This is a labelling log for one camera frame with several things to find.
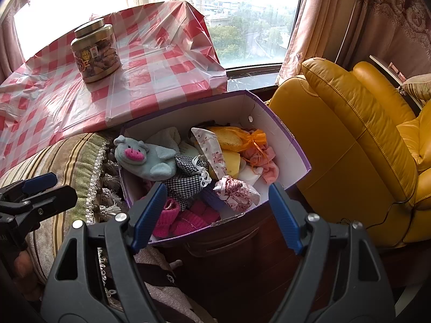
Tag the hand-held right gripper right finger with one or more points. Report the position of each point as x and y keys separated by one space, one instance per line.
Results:
x=284 y=215

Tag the beige patterned pillow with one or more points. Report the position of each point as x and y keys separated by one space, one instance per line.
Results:
x=419 y=87

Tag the yellow round sponge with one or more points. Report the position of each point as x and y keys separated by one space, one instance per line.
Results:
x=229 y=139

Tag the dark window frame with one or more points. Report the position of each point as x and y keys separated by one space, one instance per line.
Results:
x=252 y=69

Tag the dark wooden nightstand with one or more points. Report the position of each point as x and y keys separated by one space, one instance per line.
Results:
x=242 y=259

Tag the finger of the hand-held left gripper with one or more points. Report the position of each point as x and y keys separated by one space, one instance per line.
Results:
x=54 y=200
x=40 y=182

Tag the black white houndstooth pouch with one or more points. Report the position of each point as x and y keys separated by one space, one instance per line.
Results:
x=181 y=188

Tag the red white checkered tablecloth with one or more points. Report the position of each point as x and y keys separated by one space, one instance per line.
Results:
x=151 y=74

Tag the striped beige cushion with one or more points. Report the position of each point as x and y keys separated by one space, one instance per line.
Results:
x=67 y=161

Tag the plain pink curtain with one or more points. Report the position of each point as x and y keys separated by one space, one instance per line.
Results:
x=8 y=50

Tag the red white floral pouch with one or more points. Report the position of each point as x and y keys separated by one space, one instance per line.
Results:
x=235 y=193

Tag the magenta knitted sock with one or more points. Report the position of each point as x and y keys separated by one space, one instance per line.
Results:
x=166 y=218
x=195 y=222

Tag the grey blue pig plush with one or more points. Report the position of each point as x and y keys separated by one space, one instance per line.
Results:
x=148 y=161

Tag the clear jar gold lid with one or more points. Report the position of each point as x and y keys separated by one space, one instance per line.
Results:
x=97 y=57

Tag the white purple cardboard box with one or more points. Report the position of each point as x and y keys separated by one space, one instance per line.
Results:
x=269 y=121

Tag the orange mesh bag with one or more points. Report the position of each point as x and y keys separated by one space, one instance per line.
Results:
x=257 y=138

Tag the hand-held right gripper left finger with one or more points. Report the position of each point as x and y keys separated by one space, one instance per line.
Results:
x=150 y=212

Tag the white pink floral pouch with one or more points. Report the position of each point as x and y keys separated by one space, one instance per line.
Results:
x=208 y=148

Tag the purple knitted sock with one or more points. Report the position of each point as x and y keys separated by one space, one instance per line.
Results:
x=210 y=197

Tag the pink patterned curtain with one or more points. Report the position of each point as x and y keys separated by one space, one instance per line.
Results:
x=370 y=13

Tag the yellow leather armchair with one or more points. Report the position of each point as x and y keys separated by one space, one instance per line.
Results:
x=336 y=124

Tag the person's left hand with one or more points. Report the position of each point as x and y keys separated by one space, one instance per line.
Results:
x=25 y=269

